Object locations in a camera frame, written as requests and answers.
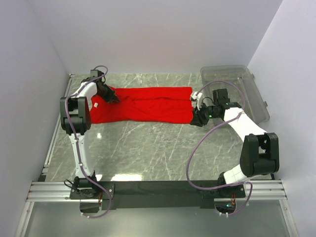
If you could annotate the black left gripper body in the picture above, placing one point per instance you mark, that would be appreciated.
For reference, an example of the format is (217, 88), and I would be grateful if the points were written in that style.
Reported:
(107, 93)

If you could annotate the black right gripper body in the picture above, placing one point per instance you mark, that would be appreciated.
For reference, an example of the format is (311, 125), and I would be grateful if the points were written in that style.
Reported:
(200, 116)

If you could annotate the red t shirt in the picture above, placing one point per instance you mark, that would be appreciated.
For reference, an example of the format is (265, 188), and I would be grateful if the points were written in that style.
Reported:
(147, 104)

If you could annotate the clear plastic storage bin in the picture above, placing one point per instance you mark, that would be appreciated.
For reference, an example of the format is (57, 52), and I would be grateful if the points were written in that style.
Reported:
(236, 78)

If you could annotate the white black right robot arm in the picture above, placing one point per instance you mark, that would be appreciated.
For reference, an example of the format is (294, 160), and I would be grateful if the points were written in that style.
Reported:
(260, 149)

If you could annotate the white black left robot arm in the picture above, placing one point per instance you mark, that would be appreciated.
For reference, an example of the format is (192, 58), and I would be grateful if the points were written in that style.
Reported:
(75, 120)

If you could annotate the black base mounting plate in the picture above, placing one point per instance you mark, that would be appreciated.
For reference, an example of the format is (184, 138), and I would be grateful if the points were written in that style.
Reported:
(154, 194)

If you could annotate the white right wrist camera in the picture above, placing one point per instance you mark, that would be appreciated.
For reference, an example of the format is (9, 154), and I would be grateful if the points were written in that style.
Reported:
(196, 99)

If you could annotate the aluminium front frame rail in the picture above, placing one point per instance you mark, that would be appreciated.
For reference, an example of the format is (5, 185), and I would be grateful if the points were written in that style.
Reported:
(58, 192)

